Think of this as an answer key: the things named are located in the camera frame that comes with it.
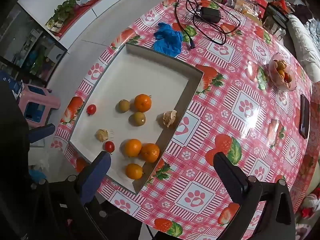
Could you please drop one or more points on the black power adapter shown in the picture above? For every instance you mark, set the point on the black power adapter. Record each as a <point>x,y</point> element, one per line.
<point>211,14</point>

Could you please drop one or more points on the sofa with pale cover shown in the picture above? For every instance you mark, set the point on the sofa with pale cover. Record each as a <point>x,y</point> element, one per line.
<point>302,42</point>

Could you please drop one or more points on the white shallow tray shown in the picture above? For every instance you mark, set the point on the white shallow tray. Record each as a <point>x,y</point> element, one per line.
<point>140,75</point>

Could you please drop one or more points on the blue rubber glove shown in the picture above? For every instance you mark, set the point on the blue rubber glove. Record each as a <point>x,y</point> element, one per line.
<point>167,40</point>

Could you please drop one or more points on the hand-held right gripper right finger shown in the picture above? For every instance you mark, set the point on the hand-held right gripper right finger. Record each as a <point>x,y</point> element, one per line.
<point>226,177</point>

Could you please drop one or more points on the pink plastic stool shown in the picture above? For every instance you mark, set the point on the pink plastic stool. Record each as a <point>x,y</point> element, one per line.
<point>37,105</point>

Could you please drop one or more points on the red cherry tomato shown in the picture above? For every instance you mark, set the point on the red cherry tomato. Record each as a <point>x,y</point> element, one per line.
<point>91,109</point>
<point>109,146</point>

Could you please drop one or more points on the white low cabinet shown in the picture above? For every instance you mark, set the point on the white low cabinet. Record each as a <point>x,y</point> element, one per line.
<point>82,15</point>

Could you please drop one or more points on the dark display cabinet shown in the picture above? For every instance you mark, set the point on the dark display cabinet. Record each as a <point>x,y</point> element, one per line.
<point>37,55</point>

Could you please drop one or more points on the glass jar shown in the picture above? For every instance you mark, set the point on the glass jar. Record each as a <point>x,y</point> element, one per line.
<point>275,21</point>

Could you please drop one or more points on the brown round fruit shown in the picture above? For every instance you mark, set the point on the brown round fruit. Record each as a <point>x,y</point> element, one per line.
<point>137,119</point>
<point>123,105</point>

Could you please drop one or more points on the green potted plant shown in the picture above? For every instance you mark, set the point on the green potted plant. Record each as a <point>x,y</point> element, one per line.
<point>63,8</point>

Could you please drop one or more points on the pile of kumquats and walnuts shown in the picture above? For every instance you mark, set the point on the pile of kumquats and walnuts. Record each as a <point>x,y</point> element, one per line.
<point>281,70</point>

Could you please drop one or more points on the orange mandarin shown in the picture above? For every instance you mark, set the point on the orange mandarin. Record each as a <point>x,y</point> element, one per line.
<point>133,147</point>
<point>142,102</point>
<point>150,152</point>
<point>134,171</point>

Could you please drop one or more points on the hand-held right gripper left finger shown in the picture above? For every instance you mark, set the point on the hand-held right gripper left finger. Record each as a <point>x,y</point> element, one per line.
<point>96,177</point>

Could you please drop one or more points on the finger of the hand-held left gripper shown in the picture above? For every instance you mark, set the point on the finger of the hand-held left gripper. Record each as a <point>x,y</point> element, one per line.
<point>42,131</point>

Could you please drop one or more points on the walnut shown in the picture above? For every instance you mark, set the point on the walnut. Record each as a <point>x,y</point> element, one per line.
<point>170,118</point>
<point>102,135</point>

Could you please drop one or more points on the dark smartphone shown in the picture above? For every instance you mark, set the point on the dark smartphone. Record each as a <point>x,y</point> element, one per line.
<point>304,116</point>

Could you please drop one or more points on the clear glass bowl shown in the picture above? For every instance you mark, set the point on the clear glass bowl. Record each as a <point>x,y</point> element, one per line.
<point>282,80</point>

